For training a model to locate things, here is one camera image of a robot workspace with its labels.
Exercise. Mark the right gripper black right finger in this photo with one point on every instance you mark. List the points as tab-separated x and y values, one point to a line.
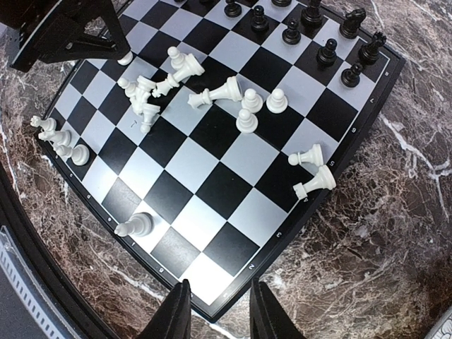
267	317

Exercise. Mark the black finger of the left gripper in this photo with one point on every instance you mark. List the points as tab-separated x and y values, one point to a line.
55	40
109	16

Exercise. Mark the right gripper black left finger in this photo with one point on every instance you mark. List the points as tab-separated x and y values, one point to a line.
173	317

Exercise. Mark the white pawn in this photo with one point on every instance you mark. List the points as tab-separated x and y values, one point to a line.
126	60

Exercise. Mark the white piece b file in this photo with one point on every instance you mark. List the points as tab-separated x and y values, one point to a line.
62	137

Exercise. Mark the white pawn f file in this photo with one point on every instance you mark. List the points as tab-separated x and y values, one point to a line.
139	224

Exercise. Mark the white pawn c file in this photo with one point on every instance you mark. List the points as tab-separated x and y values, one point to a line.
79	154

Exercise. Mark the black grey chessboard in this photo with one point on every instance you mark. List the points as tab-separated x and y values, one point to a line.
216	179

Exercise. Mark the white lying rook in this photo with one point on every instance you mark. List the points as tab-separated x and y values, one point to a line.
323	179

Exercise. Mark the white lying bishop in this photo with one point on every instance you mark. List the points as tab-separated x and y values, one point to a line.
314	156

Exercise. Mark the patterned ceramic plate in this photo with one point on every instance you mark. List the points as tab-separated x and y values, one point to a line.
442	329

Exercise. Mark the black knight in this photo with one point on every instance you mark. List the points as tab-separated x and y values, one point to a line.
350	26

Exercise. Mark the black corner rook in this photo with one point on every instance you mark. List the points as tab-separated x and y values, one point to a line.
369	53

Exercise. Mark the white slotted cable duct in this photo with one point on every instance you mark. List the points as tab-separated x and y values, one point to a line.
24	314

